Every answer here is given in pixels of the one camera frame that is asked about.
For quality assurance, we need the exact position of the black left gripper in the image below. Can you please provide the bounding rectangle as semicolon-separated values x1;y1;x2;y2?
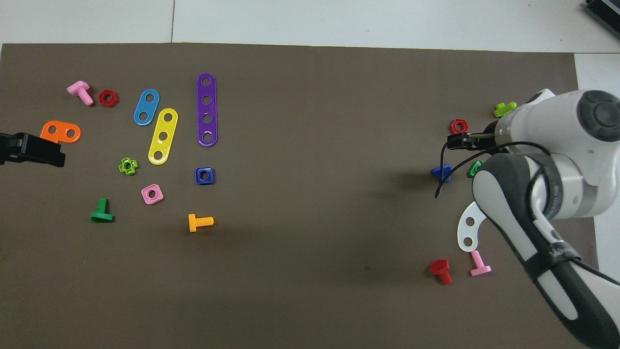
0;132;66;168

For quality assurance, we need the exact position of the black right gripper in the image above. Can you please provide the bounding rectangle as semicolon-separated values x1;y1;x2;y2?
447;120;502;150

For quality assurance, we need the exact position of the orange heart-shaped plate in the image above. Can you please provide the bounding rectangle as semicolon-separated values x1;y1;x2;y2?
40;120;82;144

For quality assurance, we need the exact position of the pink plastic bolt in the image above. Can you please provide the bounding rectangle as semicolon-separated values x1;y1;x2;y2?
66;80;94;107
470;250;492;277

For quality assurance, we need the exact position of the dark green plastic bolt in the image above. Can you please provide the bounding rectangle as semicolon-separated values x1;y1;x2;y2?
91;198;114;223

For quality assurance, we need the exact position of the white curved perforated plate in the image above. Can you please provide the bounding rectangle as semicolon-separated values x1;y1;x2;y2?
457;201;488;253

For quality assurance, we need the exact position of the blue two-hole plate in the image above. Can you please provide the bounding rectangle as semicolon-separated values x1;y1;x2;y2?
133;89;160;127

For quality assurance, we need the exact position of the pink square plastic nut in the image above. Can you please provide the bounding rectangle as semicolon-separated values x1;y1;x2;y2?
141;184;164;206

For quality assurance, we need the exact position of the yellow three-hole plate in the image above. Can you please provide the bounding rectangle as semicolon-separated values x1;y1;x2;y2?
148;108;179;166

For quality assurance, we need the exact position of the red plastic bolt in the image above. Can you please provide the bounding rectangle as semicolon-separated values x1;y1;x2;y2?
429;259;453;285

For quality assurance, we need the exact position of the orange plastic bolt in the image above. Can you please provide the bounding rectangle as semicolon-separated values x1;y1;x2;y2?
188;213;215;233

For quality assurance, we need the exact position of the purple four-hole plate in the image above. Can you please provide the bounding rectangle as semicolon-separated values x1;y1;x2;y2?
196;73;218;147

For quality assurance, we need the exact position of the brown table mat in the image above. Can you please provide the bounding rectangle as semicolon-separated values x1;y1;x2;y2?
0;43;608;349

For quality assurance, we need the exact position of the grey ribbed device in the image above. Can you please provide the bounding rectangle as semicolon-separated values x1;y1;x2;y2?
584;0;620;28

